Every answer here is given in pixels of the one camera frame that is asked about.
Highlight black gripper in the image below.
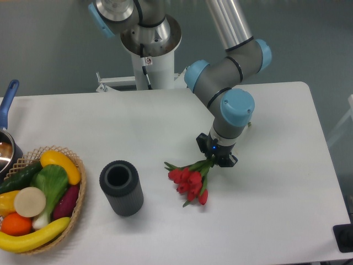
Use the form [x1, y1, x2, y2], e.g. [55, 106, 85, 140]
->
[196, 131, 238, 168]

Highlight red tulip bouquet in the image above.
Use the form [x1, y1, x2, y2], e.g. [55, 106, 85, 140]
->
[164, 156, 218, 207]

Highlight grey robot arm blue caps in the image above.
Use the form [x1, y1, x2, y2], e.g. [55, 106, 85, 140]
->
[88, 1, 272, 167]

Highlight dark grey ribbed vase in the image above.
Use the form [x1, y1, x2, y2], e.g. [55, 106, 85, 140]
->
[99, 160, 144, 216]

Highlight black device at table edge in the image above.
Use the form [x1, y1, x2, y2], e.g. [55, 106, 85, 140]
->
[333, 224, 352, 253]

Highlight purple sweet potato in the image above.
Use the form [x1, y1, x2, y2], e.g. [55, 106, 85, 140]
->
[52, 185, 79, 220]

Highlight green bok choy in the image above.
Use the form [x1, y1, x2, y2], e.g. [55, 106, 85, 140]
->
[30, 165, 68, 230]

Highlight woven wicker basket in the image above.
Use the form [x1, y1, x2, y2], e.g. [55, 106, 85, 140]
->
[1, 146, 87, 255]

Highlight beige round slice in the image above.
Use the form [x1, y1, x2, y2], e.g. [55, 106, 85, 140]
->
[14, 187, 46, 218]

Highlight green cucumber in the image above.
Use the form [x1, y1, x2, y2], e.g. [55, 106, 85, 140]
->
[1, 161, 42, 194]

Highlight orange fruit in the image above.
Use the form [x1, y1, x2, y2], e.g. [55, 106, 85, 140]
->
[1, 213, 32, 236]

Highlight yellow bell pepper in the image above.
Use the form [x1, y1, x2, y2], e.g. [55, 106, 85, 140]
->
[0, 190, 19, 217]

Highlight yellow banana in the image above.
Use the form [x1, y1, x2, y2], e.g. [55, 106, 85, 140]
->
[1, 217, 71, 253]

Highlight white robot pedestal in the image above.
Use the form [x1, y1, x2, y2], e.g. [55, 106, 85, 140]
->
[96, 14, 182, 92]

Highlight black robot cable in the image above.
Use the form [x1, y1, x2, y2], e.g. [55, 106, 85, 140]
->
[139, 43, 153, 90]

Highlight blue handled saucepan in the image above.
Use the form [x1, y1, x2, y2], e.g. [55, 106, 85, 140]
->
[1, 79, 23, 183]

